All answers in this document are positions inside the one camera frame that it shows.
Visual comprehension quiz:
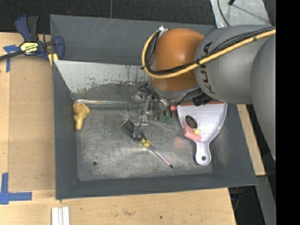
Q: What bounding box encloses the yellow toy figure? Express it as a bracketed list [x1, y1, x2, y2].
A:
[72, 102, 91, 131]

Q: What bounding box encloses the red-brown flat block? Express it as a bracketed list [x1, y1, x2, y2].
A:
[180, 100, 225, 106]

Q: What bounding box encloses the white plastic scoop with handle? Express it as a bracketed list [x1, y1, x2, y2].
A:
[176, 102, 228, 166]

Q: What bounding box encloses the black cylinder on white bracket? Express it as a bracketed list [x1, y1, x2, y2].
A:
[192, 93, 213, 107]

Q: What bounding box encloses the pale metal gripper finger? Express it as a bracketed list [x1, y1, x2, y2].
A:
[136, 125, 146, 141]
[131, 122, 141, 138]

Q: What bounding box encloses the grey metal bin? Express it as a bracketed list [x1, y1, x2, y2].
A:
[49, 14, 259, 200]

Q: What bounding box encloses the dark brown oval piece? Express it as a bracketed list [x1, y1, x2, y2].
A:
[185, 115, 198, 128]

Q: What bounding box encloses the black and yellow screwdriver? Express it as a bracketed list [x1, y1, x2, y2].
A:
[121, 119, 174, 169]

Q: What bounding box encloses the pink toy piece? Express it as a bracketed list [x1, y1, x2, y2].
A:
[182, 121, 203, 141]

